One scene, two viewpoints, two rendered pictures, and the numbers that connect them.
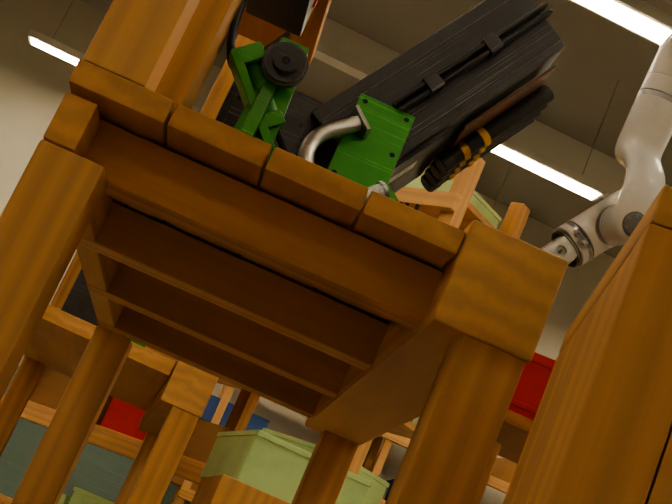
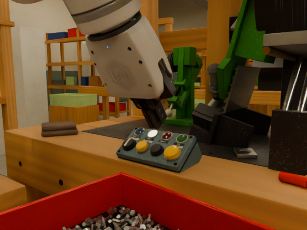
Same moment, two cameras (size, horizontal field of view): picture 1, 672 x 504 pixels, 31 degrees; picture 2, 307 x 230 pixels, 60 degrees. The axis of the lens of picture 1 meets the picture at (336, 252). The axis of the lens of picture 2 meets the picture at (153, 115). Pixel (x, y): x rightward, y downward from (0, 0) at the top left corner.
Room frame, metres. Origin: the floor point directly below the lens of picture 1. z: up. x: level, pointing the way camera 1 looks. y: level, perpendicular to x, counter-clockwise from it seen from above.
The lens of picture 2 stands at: (2.41, -0.63, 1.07)
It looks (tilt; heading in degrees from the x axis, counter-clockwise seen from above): 8 degrees down; 129
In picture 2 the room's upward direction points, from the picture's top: straight up
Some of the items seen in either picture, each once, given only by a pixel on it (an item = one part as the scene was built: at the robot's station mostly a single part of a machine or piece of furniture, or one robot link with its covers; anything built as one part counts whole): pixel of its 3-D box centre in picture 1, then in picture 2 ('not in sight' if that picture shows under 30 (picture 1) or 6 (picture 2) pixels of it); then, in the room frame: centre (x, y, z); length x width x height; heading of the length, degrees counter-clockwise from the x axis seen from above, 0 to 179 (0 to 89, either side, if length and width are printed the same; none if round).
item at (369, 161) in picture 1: (367, 152); (258, 31); (2.20, 0.02, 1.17); 0.13 x 0.12 x 0.20; 2
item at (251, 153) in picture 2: not in sight; (245, 152); (2.22, -0.07, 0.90); 0.06 x 0.04 x 0.01; 121
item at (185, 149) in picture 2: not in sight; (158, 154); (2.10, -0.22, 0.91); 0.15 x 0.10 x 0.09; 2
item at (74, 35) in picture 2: not in sight; (85, 73); (-3.18, 3.57, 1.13); 2.48 x 0.54 x 2.27; 6
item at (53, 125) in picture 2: not in sight; (59, 128); (1.71, -0.20, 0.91); 0.10 x 0.08 x 0.03; 60
